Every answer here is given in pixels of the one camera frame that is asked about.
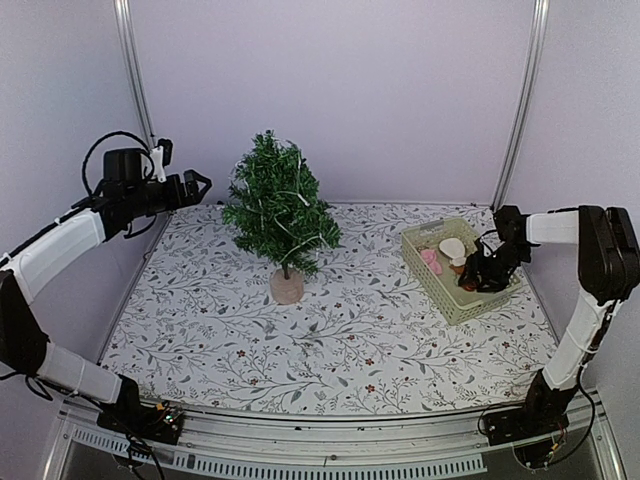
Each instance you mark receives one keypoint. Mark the left aluminium frame post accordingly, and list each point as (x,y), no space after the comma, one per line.
(125,30)

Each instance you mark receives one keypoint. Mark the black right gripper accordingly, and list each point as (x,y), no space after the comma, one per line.
(476,267)

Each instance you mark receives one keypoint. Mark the front aluminium rail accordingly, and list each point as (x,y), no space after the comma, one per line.
(229,444)

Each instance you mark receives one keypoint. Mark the cream balloon ornament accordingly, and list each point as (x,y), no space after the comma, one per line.
(454,250)

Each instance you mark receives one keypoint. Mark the floral patterned table mat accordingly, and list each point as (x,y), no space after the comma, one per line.
(201,326)

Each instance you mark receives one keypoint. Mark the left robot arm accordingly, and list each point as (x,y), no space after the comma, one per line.
(38,270)

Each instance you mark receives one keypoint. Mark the small green christmas tree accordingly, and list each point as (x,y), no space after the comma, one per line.
(280,210)

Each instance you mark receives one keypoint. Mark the right aluminium frame post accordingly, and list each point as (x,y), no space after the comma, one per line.
(531,68)

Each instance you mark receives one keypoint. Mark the aluminium frame post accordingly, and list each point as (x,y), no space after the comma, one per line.
(531,68)
(125,30)

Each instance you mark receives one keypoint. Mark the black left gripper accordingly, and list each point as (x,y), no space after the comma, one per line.
(192,196)

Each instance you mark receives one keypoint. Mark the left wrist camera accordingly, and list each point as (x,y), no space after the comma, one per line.
(161,156)

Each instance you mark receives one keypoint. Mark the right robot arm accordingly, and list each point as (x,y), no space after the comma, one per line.
(607,272)

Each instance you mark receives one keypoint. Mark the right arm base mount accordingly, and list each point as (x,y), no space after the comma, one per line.
(525,425)

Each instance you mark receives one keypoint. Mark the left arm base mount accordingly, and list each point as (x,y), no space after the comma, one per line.
(162,422)

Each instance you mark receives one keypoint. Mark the pink bow ornament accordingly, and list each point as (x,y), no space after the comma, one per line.
(429,256)

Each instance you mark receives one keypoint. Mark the cream perforated plastic basket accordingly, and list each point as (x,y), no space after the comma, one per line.
(455,304)

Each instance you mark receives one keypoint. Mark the pale round tree base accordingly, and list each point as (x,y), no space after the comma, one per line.
(287,291)

